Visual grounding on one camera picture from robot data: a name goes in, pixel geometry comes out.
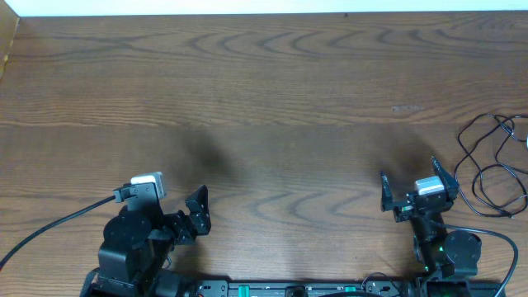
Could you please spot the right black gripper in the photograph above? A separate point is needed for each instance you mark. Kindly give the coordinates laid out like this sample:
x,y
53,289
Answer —
x,y
412,205

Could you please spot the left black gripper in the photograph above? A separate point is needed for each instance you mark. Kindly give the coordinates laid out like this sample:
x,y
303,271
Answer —
x,y
186,227

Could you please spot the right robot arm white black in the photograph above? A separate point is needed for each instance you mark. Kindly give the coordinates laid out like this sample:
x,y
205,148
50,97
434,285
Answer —
x,y
449,258

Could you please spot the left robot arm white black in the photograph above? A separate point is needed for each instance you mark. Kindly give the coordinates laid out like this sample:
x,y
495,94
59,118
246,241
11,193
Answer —
x,y
137,243

